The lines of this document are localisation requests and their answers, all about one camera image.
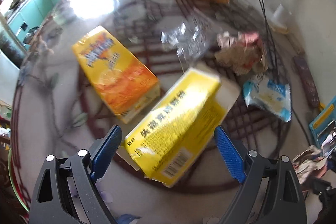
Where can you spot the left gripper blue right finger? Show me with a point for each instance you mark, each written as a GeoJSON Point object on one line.
{"type": "Point", "coordinates": [283, 201]}

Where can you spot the yellow medicine box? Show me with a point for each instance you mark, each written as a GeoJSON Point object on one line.
{"type": "Point", "coordinates": [169, 139]}

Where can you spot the clear crumpled plastic wrapper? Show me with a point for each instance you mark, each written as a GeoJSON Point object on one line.
{"type": "Point", "coordinates": [192, 38]}

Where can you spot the white desk lamp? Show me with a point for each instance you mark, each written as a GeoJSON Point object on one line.
{"type": "Point", "coordinates": [277, 16]}

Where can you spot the orange yellow juice carton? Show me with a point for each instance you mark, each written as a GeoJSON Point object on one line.
{"type": "Point", "coordinates": [121, 80]}

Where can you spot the brown paper ball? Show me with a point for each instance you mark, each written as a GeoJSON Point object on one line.
{"type": "Point", "coordinates": [309, 163]}

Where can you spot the green kitchen trash bin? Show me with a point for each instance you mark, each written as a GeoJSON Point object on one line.
{"type": "Point", "coordinates": [30, 35]}

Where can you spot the blue white snack wrapper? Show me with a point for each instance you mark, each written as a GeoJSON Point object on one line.
{"type": "Point", "coordinates": [264, 93]}

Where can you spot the crumpled red white paper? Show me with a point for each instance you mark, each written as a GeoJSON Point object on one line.
{"type": "Point", "coordinates": [242, 53]}

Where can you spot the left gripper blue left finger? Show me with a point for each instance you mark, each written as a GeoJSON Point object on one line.
{"type": "Point", "coordinates": [52, 201]}

